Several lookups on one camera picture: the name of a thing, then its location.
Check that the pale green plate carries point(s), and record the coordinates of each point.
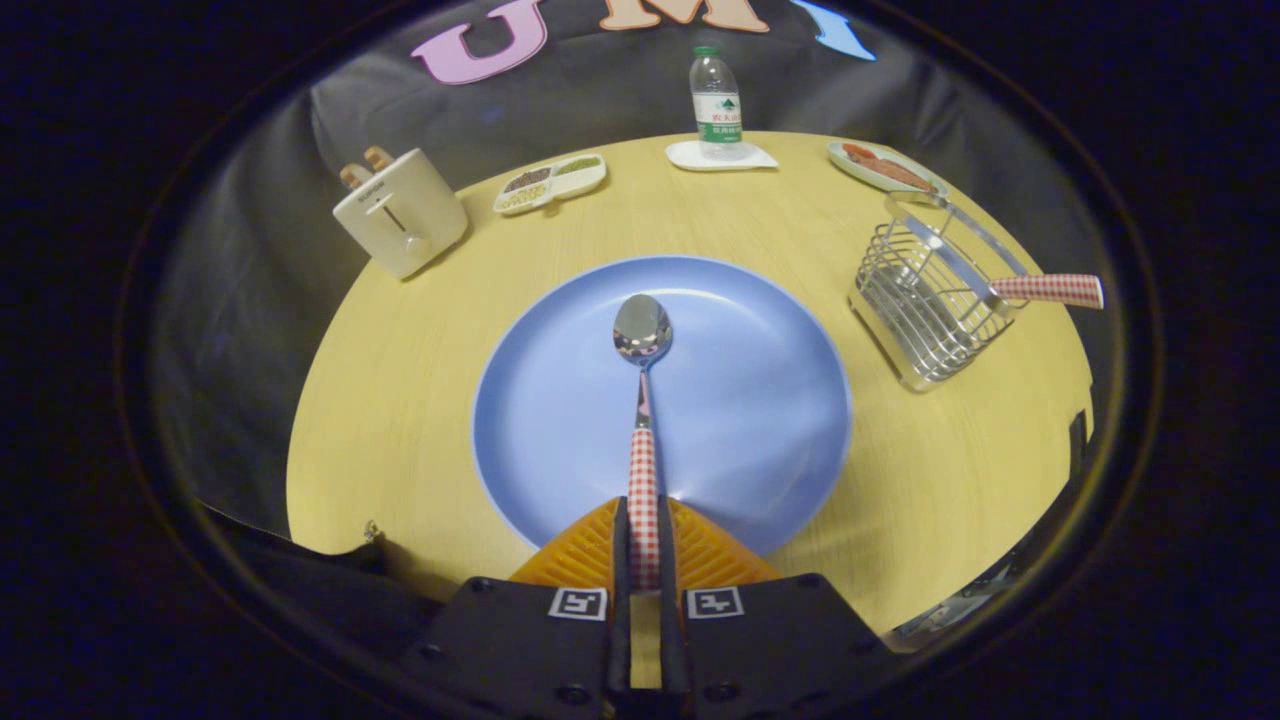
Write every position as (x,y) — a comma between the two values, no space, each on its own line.
(850,166)

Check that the white divided snack dish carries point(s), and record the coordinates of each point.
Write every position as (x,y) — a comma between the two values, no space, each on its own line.
(575,182)

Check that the clear water bottle green label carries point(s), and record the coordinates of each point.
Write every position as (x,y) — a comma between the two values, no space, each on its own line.
(716,100)

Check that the blue plate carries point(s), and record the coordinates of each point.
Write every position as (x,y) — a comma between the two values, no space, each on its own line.
(760,400)

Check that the grey metal frame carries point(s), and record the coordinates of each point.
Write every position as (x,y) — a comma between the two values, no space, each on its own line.
(950,605)

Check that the red sausage food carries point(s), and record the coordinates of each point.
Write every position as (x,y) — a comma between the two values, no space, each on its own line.
(890,170)

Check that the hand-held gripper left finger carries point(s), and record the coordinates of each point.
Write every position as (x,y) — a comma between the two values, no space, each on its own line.
(520,650)

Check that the white square coaster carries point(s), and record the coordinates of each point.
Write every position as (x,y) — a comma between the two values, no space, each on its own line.
(688,156)

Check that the brown toast slice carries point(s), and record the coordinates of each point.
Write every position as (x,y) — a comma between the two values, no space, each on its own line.
(378,158)
(354,178)

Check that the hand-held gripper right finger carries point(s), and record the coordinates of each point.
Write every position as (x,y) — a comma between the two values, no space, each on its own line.
(780,650)

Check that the cream toaster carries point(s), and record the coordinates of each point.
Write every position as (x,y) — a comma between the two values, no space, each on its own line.
(410,225)

